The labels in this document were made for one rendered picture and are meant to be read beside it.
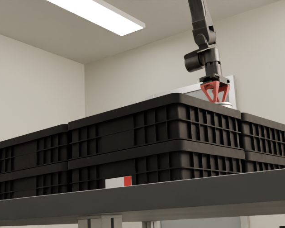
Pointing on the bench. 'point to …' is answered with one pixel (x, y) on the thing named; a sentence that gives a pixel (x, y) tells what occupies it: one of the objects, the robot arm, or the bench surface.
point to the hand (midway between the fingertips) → (217, 103)
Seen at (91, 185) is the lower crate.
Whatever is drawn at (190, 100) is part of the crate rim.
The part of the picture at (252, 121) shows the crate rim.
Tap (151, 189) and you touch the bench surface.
